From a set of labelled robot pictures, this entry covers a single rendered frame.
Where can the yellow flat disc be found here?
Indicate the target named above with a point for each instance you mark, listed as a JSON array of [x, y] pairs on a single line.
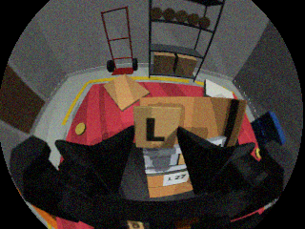
[[257, 153], [80, 129]]

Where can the white flat rectangular board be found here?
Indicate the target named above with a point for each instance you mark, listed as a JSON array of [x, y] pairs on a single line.
[[213, 90]]

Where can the white paper ticket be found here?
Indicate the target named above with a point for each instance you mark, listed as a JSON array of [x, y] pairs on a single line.
[[174, 178]]

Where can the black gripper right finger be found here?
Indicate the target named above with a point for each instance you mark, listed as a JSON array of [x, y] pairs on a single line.
[[205, 160]]

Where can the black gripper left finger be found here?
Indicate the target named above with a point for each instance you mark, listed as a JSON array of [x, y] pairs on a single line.
[[107, 159]]

